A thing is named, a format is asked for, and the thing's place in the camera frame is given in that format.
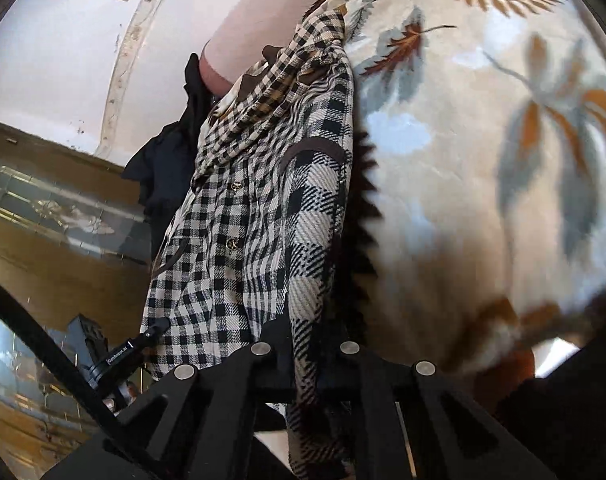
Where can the dark navy garment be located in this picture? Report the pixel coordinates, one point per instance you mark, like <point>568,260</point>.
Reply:
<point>163,168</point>

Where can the black white checkered coat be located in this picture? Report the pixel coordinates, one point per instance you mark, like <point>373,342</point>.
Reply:
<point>254,236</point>

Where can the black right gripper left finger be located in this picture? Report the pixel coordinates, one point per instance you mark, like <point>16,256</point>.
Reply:
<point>201,424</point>

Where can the wooden wardrobe with glass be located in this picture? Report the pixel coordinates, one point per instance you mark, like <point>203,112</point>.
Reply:
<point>73,241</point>

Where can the leaf patterned plush blanket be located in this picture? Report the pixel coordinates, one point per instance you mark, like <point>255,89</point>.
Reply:
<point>476,224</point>

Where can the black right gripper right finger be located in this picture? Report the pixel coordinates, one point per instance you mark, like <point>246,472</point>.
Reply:
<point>394,421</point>

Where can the black garment under pillow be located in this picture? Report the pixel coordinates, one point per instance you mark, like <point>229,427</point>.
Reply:
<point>199,98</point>

